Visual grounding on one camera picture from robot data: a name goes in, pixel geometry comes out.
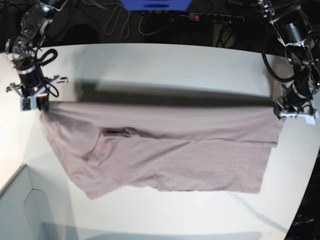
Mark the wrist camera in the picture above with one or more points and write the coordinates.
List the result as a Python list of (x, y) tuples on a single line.
[(310, 119), (28, 103)]

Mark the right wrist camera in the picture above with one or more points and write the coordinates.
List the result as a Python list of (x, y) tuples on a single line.
[(28, 103)]

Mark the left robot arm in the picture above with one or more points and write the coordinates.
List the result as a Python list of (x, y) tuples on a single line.
[(293, 30)]

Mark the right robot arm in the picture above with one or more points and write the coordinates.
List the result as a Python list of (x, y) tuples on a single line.
[(24, 49)]

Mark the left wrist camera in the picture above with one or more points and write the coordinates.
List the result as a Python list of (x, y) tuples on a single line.
[(310, 119)]

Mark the grey cardboard box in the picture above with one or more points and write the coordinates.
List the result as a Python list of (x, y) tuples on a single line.
[(33, 208)]

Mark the blue plastic bin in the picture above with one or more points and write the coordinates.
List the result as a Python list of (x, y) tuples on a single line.
[(156, 5)]

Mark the black power strip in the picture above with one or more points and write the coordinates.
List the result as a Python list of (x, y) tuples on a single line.
[(216, 18)]

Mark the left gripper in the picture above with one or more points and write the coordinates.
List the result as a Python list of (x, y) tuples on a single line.
[(294, 101)]

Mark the pink t-shirt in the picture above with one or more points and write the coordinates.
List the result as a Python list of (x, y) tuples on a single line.
[(104, 147)]

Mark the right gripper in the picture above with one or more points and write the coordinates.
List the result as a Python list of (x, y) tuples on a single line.
[(34, 84)]

